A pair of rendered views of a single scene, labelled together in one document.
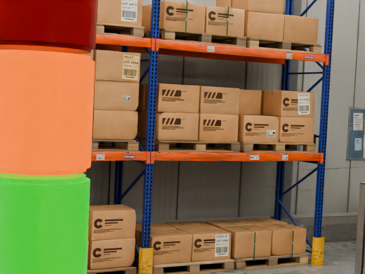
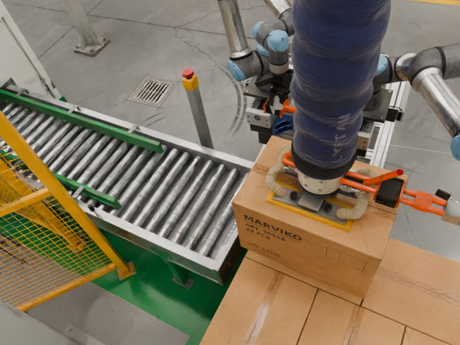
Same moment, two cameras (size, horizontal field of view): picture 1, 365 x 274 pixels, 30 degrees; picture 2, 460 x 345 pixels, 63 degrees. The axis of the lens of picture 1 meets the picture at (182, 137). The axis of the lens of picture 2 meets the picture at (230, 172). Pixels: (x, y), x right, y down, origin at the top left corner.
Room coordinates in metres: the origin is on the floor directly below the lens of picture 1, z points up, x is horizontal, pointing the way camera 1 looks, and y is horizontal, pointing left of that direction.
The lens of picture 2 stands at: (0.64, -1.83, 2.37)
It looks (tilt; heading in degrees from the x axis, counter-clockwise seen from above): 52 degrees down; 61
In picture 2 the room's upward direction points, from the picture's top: 12 degrees counter-clockwise
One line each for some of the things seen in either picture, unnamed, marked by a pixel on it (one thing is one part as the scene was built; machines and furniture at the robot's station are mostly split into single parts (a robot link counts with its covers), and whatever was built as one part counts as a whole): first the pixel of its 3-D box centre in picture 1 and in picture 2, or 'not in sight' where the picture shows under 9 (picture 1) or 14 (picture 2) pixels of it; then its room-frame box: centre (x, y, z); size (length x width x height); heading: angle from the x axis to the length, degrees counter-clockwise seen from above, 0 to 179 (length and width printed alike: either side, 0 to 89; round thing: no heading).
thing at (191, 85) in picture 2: not in sight; (204, 135); (1.43, -0.19, 0.50); 0.07 x 0.07 x 1.00; 24
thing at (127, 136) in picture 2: not in sight; (74, 113); (0.84, 0.59, 0.60); 1.60 x 0.10 x 0.09; 114
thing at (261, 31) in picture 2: not in sight; (269, 33); (1.51, -0.81, 1.50); 0.11 x 0.11 x 0.08; 77
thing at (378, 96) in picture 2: not in sight; (367, 92); (1.91, -1.05, 1.09); 0.15 x 0.15 x 0.10
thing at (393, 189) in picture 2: not in sight; (389, 191); (1.44, -1.50, 1.20); 0.10 x 0.08 x 0.06; 23
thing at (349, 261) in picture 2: not in sight; (316, 214); (1.34, -1.27, 0.87); 0.60 x 0.40 x 0.40; 113
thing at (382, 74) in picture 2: not in sight; (372, 72); (1.91, -1.05, 1.20); 0.13 x 0.12 x 0.14; 147
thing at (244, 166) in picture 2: not in sight; (122, 131); (1.03, 0.29, 0.50); 2.31 x 0.05 x 0.19; 114
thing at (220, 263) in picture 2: not in sight; (246, 216); (1.20, -0.92, 0.58); 0.70 x 0.03 x 0.06; 24
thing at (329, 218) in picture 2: not in sight; (310, 203); (1.26, -1.31, 1.10); 0.34 x 0.10 x 0.05; 113
